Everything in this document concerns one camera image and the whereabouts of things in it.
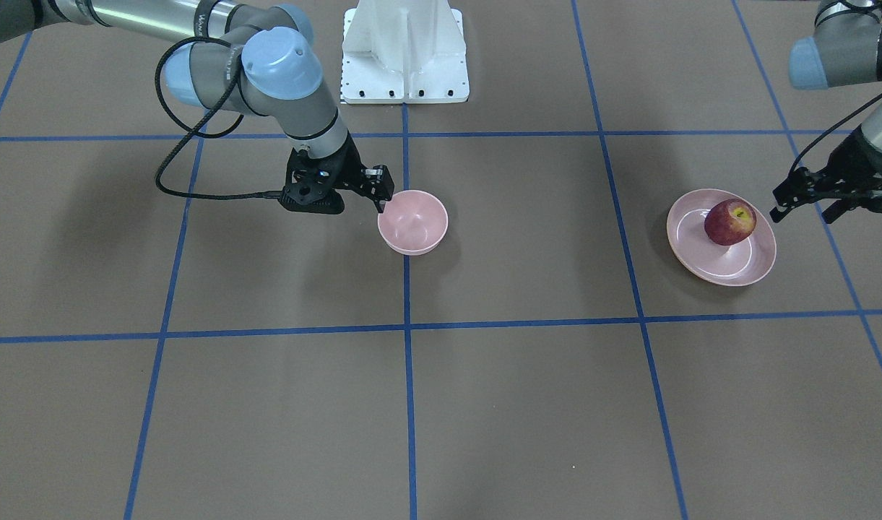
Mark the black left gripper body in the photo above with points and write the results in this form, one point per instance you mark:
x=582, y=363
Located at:
x=857, y=163

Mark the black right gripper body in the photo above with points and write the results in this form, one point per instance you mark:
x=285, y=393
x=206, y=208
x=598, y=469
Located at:
x=344, y=169

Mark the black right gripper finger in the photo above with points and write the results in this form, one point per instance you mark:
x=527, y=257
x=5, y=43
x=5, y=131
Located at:
x=377, y=185

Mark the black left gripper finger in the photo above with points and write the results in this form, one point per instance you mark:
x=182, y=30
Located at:
x=801, y=186
x=842, y=204

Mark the pink bowl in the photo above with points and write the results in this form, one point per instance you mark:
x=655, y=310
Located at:
x=413, y=222

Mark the red apple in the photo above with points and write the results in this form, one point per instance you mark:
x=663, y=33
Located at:
x=730, y=222

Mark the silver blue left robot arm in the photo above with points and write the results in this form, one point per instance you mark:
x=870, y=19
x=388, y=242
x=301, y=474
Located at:
x=844, y=49

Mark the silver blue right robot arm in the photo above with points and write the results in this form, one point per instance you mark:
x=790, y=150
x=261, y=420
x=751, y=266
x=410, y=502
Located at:
x=230, y=56

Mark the pink plate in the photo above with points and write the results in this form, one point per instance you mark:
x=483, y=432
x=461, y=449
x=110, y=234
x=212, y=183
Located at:
x=734, y=266

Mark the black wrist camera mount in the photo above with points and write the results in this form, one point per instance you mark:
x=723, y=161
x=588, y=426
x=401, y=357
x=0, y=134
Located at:
x=311, y=190

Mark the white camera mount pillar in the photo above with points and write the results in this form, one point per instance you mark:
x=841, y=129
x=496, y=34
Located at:
x=403, y=52

